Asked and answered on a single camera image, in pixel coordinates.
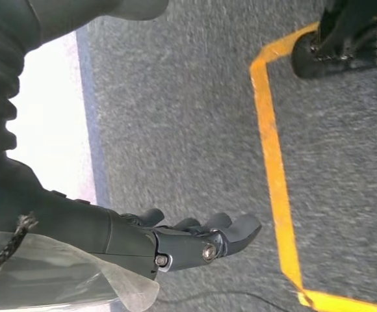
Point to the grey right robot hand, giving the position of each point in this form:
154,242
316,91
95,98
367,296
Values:
78,228

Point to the clear plastic film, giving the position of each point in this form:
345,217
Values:
133,290

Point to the yellow floor tape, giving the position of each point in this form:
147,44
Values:
273,163

